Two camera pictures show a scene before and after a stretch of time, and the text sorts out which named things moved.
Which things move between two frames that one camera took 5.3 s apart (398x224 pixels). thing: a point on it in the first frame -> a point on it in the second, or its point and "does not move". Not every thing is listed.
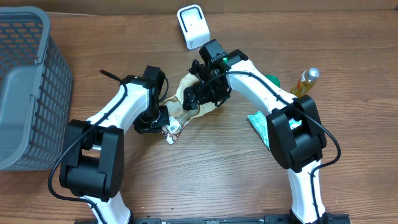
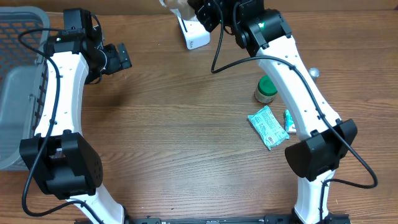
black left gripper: (143, 127) -> (117, 64)
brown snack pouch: (178, 116) -> (184, 7)
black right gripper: (199, 89) -> (206, 16)
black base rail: (331, 218) does not move
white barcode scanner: (194, 25) does not move
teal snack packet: (260, 123) does not move
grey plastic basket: (37, 91) does not move
